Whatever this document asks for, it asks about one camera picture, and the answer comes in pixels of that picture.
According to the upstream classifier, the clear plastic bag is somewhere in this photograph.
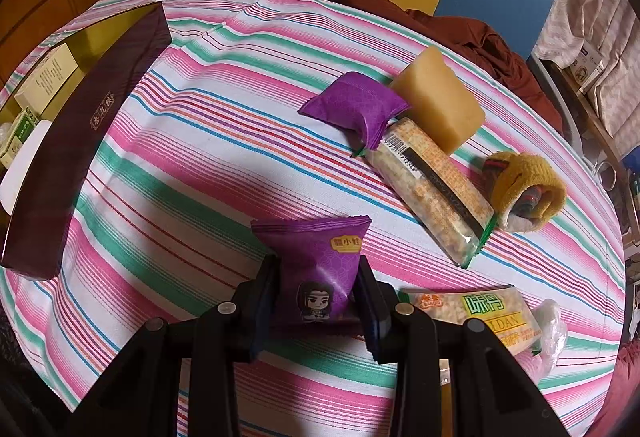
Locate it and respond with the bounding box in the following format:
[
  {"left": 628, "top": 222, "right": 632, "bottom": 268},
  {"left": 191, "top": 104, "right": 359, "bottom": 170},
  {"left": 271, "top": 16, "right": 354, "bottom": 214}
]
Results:
[{"left": 515, "top": 299, "right": 568, "bottom": 378}]

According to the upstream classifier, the purple snack packet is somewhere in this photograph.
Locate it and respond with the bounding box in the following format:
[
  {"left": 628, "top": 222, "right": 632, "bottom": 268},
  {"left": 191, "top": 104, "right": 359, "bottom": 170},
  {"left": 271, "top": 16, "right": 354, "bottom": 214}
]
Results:
[
  {"left": 298, "top": 72, "right": 412, "bottom": 153},
  {"left": 251, "top": 213, "right": 373, "bottom": 325}
]

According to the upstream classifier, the red cloth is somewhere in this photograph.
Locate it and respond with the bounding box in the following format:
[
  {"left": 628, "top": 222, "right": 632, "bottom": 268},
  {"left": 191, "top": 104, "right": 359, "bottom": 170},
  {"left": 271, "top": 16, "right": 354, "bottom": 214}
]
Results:
[{"left": 612, "top": 347, "right": 640, "bottom": 423}]

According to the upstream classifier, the yellow sock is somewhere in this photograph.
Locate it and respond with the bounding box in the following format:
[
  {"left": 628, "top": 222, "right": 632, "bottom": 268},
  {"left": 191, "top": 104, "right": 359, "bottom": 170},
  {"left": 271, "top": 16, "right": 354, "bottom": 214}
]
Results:
[{"left": 482, "top": 152, "right": 567, "bottom": 233}]

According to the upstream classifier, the long barcode cracker packet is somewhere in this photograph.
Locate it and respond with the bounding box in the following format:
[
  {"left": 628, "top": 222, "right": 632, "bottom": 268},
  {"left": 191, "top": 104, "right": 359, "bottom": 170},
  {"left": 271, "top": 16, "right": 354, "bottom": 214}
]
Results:
[{"left": 352, "top": 117, "right": 498, "bottom": 268}]

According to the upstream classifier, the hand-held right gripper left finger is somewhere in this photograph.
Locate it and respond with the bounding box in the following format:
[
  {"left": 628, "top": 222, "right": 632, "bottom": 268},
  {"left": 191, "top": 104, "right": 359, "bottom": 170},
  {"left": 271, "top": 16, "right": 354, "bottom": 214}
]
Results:
[{"left": 70, "top": 254, "right": 281, "bottom": 437}]

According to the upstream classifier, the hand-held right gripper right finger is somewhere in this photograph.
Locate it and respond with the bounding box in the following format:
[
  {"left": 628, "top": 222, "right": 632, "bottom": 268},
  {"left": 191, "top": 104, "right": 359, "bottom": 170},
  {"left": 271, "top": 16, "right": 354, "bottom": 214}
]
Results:
[{"left": 354, "top": 258, "right": 571, "bottom": 437}]

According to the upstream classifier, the purple tin box gold inside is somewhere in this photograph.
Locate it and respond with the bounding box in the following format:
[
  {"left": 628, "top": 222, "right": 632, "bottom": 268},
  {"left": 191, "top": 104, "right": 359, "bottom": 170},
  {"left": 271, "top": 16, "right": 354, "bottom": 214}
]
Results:
[{"left": 0, "top": 1, "right": 172, "bottom": 282}]

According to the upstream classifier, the yellow sponge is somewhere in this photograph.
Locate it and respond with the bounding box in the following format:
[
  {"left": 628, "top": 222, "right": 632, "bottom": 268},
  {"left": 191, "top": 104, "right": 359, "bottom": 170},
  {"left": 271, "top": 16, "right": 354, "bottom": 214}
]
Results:
[{"left": 389, "top": 46, "right": 486, "bottom": 155}]

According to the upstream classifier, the small white printed box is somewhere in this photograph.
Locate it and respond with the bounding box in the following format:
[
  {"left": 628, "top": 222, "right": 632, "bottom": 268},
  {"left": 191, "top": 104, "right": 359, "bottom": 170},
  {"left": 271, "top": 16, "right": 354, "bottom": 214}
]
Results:
[{"left": 570, "top": 42, "right": 606, "bottom": 93}]

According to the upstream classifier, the blue round object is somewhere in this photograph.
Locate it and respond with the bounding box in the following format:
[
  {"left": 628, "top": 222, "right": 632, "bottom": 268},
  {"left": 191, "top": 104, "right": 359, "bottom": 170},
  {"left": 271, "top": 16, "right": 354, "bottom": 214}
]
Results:
[{"left": 620, "top": 152, "right": 640, "bottom": 198}]

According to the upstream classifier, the brown cloth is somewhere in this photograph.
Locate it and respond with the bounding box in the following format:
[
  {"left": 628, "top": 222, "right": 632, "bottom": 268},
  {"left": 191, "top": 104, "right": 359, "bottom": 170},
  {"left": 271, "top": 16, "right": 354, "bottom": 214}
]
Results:
[{"left": 186, "top": 0, "right": 563, "bottom": 118}]

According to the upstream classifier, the wooden shelf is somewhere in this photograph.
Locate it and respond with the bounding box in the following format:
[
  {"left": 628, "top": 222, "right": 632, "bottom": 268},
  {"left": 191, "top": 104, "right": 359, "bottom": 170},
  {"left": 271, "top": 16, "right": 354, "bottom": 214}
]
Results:
[{"left": 560, "top": 62, "right": 640, "bottom": 198}]

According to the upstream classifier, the cream cardboard box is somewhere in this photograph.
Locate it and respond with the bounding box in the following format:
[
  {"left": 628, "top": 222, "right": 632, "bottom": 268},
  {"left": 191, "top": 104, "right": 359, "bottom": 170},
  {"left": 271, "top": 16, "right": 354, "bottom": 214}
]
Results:
[{"left": 15, "top": 42, "right": 78, "bottom": 110}]

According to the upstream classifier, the small green box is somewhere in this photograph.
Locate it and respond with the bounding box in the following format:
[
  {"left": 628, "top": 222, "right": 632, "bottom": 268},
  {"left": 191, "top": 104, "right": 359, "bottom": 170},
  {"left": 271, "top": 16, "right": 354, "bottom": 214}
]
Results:
[{"left": 0, "top": 110, "right": 38, "bottom": 168}]

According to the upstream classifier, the yellow label cracker packet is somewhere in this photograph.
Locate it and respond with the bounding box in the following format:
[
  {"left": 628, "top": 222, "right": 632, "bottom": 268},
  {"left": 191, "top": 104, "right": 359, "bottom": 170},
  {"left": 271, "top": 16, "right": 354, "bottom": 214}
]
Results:
[{"left": 400, "top": 284, "right": 543, "bottom": 358}]

